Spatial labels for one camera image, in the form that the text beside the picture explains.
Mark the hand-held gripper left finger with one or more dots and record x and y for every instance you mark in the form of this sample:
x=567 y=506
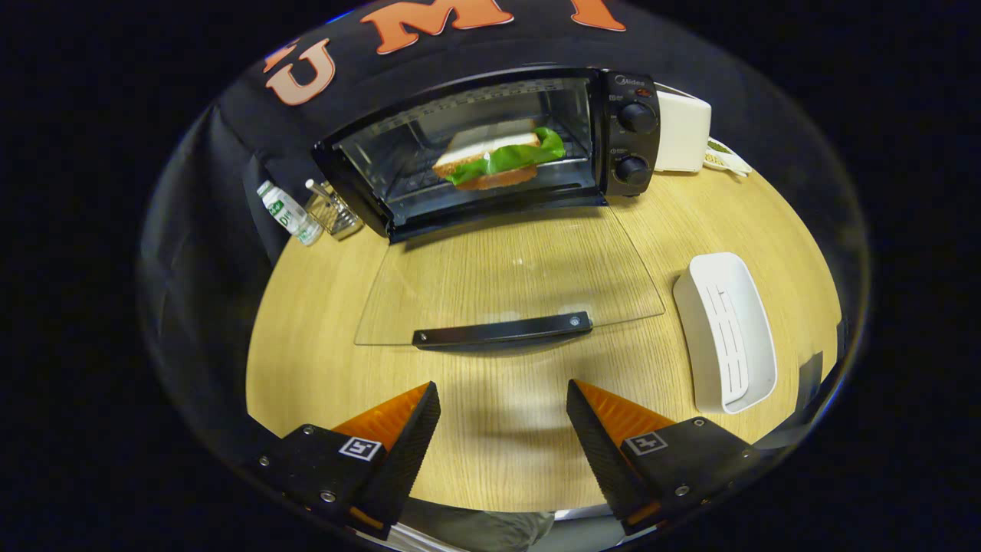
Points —
x=406 y=460

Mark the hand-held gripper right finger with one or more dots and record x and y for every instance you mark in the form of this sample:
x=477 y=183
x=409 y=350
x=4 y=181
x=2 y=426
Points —
x=602 y=460

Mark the lettuce sandwich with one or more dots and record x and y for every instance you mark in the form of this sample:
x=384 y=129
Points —
x=498 y=161

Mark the black toaster oven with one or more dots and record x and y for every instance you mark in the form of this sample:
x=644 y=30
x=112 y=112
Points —
x=632 y=92

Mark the white slot toaster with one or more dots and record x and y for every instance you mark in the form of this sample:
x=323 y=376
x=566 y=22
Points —
x=682 y=130

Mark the person's grey clothing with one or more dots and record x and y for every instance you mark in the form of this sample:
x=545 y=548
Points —
x=475 y=533

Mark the white rectangular tray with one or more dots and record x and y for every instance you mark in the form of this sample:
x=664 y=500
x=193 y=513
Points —
x=713 y=322

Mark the white bottle green label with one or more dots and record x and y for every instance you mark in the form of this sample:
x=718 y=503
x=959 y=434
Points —
x=287 y=213

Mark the black backdrop cloth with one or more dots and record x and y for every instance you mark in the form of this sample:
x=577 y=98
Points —
x=230 y=192

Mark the white divided bean dish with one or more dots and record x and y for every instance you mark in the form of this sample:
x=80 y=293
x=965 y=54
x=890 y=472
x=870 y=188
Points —
x=728 y=159

